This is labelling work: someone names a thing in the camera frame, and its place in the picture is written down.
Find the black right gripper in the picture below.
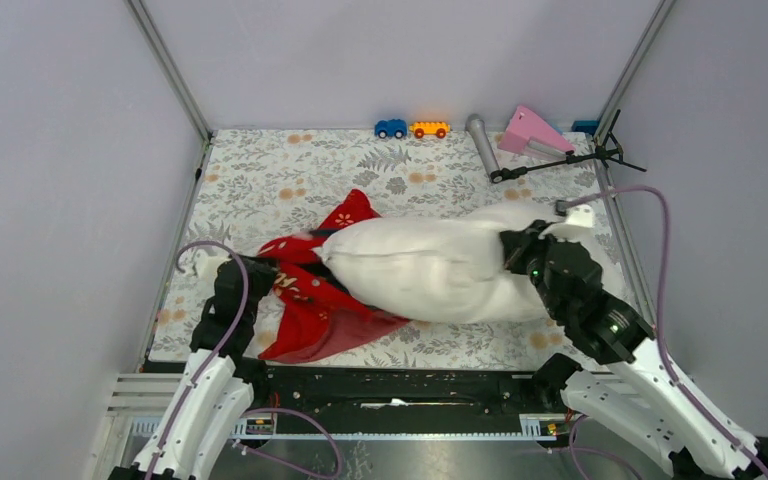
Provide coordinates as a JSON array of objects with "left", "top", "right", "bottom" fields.
[{"left": 503, "top": 218, "right": 573, "bottom": 320}]

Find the white pillow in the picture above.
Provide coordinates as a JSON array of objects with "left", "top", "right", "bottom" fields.
[{"left": 314, "top": 201, "right": 558, "bottom": 324}]

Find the red cartoon print pillowcase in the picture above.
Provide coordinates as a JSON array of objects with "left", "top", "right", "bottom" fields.
[{"left": 258, "top": 189, "right": 409, "bottom": 364}]

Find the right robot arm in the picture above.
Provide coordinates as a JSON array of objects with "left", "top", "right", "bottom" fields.
[{"left": 499, "top": 221, "right": 768, "bottom": 479}]

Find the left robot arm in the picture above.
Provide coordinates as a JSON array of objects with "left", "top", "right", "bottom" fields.
[{"left": 109, "top": 256, "right": 278, "bottom": 479}]

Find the floral fern print sheet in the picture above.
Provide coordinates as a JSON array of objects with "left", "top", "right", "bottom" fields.
[{"left": 143, "top": 128, "right": 599, "bottom": 373}]

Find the pink wedge block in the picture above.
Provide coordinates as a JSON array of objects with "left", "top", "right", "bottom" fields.
[{"left": 497, "top": 105, "right": 575, "bottom": 157}]

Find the black tripod stand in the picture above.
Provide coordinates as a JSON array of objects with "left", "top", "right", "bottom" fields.
[{"left": 488, "top": 109, "right": 648, "bottom": 184}]

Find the blue block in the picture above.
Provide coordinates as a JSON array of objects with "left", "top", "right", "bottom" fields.
[{"left": 571, "top": 120, "right": 600, "bottom": 135}]

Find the silver microphone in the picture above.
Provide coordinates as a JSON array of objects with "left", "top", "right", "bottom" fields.
[{"left": 465, "top": 114, "right": 499, "bottom": 182}]

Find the yellow toy car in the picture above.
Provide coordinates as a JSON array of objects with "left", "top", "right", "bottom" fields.
[{"left": 408, "top": 121, "right": 451, "bottom": 139}]

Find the blue toy car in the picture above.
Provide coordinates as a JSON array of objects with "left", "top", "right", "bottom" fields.
[{"left": 374, "top": 119, "right": 408, "bottom": 139}]

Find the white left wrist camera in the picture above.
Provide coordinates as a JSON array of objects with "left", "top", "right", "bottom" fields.
[{"left": 193, "top": 255, "right": 230, "bottom": 282}]

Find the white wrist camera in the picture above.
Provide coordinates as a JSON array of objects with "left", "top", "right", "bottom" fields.
[
  {"left": 552, "top": 204, "right": 595, "bottom": 241},
  {"left": 193, "top": 255, "right": 230, "bottom": 282}
]

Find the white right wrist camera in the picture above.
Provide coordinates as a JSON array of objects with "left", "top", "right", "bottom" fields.
[{"left": 552, "top": 204, "right": 595, "bottom": 241}]

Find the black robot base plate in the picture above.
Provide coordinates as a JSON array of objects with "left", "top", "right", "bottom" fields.
[{"left": 238, "top": 354, "right": 583, "bottom": 432}]

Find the slotted aluminium rail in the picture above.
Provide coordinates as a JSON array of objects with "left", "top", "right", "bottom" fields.
[{"left": 132, "top": 414, "right": 561, "bottom": 443}]

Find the left aluminium frame post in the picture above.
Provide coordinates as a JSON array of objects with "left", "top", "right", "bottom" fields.
[{"left": 124, "top": 0, "right": 212, "bottom": 144}]

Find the aluminium frame post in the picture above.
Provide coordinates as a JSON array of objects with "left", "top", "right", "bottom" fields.
[
  {"left": 596, "top": 0, "right": 677, "bottom": 138},
  {"left": 124, "top": 0, "right": 212, "bottom": 144}
]

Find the right aluminium frame post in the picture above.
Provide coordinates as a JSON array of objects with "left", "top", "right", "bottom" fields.
[{"left": 596, "top": 0, "right": 677, "bottom": 138}]

